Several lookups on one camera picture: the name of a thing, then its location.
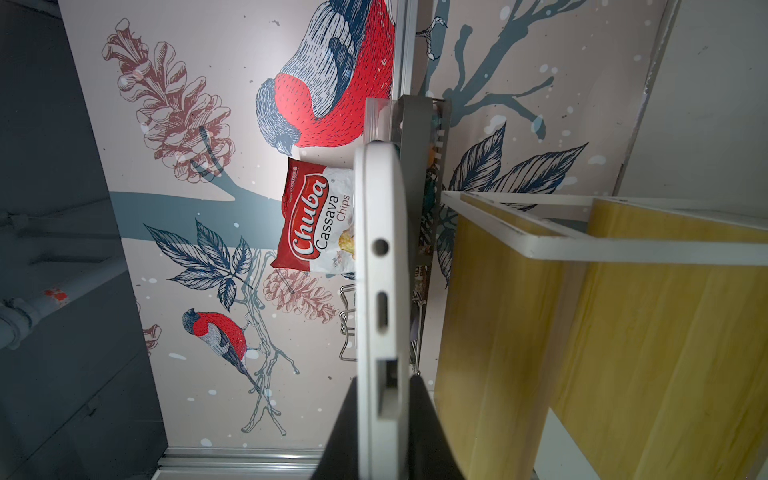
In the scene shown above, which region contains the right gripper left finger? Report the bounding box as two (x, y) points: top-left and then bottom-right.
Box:
(310, 377), (359, 480)

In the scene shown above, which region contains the red Chuba chips bag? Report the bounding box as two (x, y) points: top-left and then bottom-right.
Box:
(272, 158), (355, 274)

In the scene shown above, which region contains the silver laptop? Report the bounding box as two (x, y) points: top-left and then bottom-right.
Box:
(354, 141), (410, 479)

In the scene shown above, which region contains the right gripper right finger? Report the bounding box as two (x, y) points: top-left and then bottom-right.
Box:
(408, 375), (465, 480)

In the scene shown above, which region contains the dark grey wall basket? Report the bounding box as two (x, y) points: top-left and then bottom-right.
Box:
(363, 95), (452, 373)

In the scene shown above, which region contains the two-tier wooden shelf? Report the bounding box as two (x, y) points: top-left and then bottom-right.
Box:
(435, 192), (767, 479)

